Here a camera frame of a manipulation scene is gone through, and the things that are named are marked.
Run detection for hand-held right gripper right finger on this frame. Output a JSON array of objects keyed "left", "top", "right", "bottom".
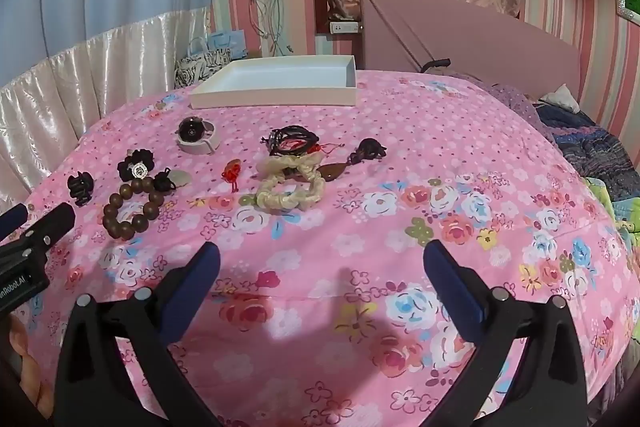
[{"left": 422, "top": 239, "right": 588, "bottom": 427}]

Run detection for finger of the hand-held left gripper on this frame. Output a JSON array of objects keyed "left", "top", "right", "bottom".
[
  {"left": 0, "top": 202, "right": 76, "bottom": 264},
  {"left": 0, "top": 203, "right": 29, "bottom": 241}
]

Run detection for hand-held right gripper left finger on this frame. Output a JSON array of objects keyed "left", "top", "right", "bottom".
[{"left": 52, "top": 241, "right": 223, "bottom": 427}]

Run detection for black claw hair clip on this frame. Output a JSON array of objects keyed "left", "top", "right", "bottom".
[{"left": 67, "top": 173, "right": 96, "bottom": 206}]

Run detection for brown wooden bead bracelet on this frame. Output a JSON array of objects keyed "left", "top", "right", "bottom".
[{"left": 101, "top": 180, "right": 164, "bottom": 239}]

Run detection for black scrunchie with silver charm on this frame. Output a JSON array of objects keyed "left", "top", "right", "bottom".
[{"left": 117, "top": 149, "right": 157, "bottom": 182}]

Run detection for cream ruffled scrunchie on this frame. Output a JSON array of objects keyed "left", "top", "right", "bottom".
[{"left": 254, "top": 153, "right": 325, "bottom": 210}]

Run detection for watch with white strap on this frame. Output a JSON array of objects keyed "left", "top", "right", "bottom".
[{"left": 175, "top": 117, "right": 217, "bottom": 154}]

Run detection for dark brown knotted pendant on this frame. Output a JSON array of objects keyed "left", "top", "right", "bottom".
[{"left": 348, "top": 138, "right": 387, "bottom": 165}]

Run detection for shallow white cardboard box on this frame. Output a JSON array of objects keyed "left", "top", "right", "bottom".
[{"left": 189, "top": 55, "right": 358, "bottom": 110}]

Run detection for person's left hand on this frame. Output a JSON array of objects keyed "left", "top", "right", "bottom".
[{"left": 0, "top": 314, "right": 54, "bottom": 420}]

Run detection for red knot charm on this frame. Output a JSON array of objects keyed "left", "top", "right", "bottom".
[{"left": 221, "top": 160, "right": 244, "bottom": 194}]

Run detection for pink floral bed cover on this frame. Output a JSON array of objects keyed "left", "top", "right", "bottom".
[{"left": 0, "top": 69, "right": 640, "bottom": 427}]

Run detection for white satin curtain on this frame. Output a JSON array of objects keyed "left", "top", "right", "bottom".
[{"left": 0, "top": 5, "right": 213, "bottom": 202}]

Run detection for brown wooden drop pendant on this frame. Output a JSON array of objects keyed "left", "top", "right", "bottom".
[{"left": 295, "top": 161, "right": 351, "bottom": 182}]

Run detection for green patterned blanket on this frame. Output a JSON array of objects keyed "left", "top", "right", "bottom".
[{"left": 582, "top": 167, "right": 640, "bottom": 253}]

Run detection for dark purple patterned blanket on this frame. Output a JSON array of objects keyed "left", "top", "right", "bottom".
[{"left": 487, "top": 83, "right": 632, "bottom": 180}]

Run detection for black and white floral bag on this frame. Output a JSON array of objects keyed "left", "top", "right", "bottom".
[{"left": 174, "top": 48, "right": 234, "bottom": 90}]

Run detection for white pillow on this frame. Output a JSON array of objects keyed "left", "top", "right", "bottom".
[{"left": 540, "top": 84, "right": 581, "bottom": 114}]

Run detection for light blue paper bag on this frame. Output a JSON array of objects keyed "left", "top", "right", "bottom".
[{"left": 206, "top": 30, "right": 249, "bottom": 60}]

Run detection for pink box lid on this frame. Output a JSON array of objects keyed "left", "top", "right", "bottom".
[{"left": 360, "top": 0, "right": 583, "bottom": 105}]

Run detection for jade pendant with black cord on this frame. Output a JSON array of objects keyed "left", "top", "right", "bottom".
[{"left": 152, "top": 167, "right": 192, "bottom": 192}]

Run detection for hanging charger cables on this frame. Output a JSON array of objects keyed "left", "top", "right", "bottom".
[{"left": 246, "top": 0, "right": 296, "bottom": 56}]

